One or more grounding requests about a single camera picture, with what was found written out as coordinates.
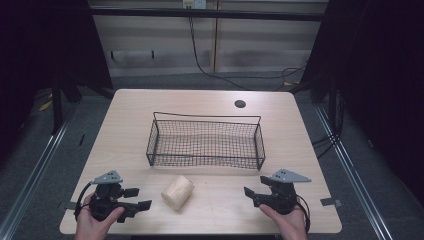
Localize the person's left hand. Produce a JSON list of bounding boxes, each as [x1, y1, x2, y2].
[[74, 194, 126, 240]]

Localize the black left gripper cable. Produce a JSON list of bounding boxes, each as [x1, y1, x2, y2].
[[73, 181, 95, 222]]

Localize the light wooden cylinder block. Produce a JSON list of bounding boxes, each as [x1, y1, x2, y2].
[[160, 174, 195, 212]]

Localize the black wire mesh basket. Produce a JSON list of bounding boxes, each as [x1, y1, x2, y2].
[[145, 111, 267, 172]]

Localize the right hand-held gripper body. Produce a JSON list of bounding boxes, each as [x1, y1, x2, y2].
[[252, 168, 312, 216]]

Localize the black metal stand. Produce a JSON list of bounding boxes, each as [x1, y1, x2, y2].
[[49, 74, 65, 136]]

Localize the black curtain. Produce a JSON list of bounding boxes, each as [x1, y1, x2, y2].
[[299, 0, 424, 208], [0, 0, 114, 168]]

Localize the bundle of black floor cables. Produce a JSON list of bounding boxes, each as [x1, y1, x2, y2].
[[311, 89, 346, 160]]

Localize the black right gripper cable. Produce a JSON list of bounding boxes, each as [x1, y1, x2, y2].
[[294, 194, 312, 234]]

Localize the silver floor rail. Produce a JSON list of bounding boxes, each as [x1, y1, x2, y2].
[[312, 102, 398, 240], [0, 104, 80, 240]]

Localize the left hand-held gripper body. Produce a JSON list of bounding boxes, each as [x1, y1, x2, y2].
[[87, 169, 130, 224]]

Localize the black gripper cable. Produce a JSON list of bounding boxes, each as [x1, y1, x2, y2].
[[73, 181, 95, 222], [294, 194, 312, 234]]

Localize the person's right hand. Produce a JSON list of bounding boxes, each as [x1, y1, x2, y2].
[[258, 203, 310, 240]]

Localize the long black wall cable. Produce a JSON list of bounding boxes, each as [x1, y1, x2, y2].
[[187, 15, 308, 92]]

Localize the white wall outlet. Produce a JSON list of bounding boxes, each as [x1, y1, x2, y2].
[[182, 0, 208, 10]]

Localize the black horizontal metal bar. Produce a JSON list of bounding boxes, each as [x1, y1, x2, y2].
[[89, 6, 327, 23]]

